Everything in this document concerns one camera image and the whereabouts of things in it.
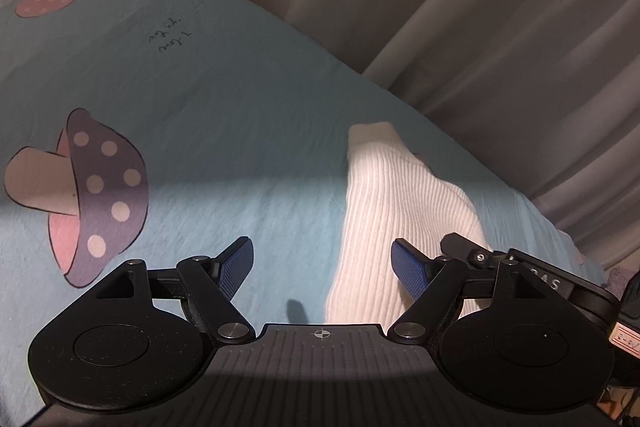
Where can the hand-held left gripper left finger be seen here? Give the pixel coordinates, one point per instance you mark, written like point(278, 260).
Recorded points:
point(237, 264)

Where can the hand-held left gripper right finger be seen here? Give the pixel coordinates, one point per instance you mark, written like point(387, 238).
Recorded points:
point(411, 268)

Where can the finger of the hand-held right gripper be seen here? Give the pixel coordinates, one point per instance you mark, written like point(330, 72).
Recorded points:
point(470, 252)

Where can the white ribbed knit sweater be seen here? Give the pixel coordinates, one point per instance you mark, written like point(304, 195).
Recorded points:
point(380, 217)

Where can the person's right hand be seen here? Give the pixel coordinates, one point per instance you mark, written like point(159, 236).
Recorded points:
point(611, 405)

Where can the light blue mushroom-print bed sheet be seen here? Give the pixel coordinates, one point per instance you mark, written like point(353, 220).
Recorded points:
point(225, 107)

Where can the white curtain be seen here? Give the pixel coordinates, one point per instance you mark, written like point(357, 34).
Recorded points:
point(450, 7)

